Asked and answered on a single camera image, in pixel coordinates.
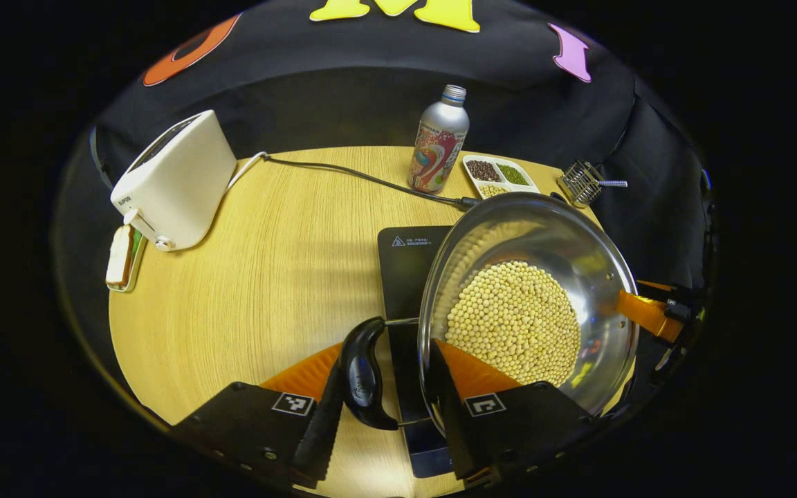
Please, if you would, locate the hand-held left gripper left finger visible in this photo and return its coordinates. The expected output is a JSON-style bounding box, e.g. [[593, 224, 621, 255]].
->
[[169, 340, 345, 488]]

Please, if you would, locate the white toaster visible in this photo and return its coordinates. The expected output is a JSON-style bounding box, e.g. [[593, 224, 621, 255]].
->
[[110, 109, 238, 252]]

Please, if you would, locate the pale green sandwich plate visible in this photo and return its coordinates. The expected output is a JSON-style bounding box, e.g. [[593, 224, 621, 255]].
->
[[106, 223, 148, 293]]

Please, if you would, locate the small metal wire basket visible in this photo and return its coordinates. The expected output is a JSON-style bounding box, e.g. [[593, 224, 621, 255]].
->
[[556, 160, 605, 209]]

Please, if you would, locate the white bread sandwich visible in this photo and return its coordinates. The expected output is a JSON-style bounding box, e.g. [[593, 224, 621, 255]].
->
[[106, 225, 135, 288]]

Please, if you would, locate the steel pot with black handles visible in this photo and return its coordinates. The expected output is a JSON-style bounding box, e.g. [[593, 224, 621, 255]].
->
[[340, 192, 641, 431]]

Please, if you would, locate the white toaster cable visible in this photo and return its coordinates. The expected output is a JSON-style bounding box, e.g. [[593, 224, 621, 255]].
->
[[226, 151, 269, 193]]

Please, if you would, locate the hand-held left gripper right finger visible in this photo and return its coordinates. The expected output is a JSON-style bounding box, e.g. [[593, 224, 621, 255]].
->
[[426, 338, 596, 485]]

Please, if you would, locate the pile of yellow soybeans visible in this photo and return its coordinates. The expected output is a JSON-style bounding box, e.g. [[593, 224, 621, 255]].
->
[[443, 260, 583, 387]]

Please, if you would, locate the silver printed drink bottle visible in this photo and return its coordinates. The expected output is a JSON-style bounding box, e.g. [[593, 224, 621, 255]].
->
[[407, 84, 470, 194]]

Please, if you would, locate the black power cable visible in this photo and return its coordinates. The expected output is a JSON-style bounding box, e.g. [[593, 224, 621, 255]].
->
[[264, 155, 482, 210]]

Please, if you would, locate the black induction cooktop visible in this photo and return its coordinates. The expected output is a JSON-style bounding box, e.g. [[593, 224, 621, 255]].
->
[[378, 225, 465, 479]]

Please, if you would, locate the white divided dish of beans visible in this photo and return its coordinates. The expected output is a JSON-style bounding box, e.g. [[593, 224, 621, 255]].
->
[[462, 154, 541, 200]]

